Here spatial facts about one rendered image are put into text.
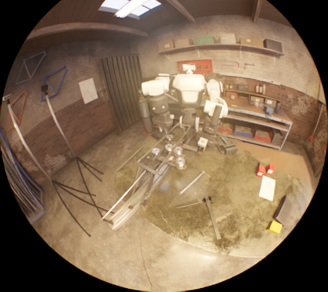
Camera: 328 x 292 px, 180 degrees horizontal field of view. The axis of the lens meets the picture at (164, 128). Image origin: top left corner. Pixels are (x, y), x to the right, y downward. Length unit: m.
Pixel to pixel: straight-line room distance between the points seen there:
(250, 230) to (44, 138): 3.38
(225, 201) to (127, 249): 1.27
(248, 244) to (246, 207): 0.20
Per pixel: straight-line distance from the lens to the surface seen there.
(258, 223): 0.64
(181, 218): 0.53
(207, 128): 0.55
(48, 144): 3.13
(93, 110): 3.08
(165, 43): 2.72
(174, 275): 1.51
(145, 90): 0.49
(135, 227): 1.51
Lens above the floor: 1.40
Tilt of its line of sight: 30 degrees down
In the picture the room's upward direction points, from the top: 9 degrees counter-clockwise
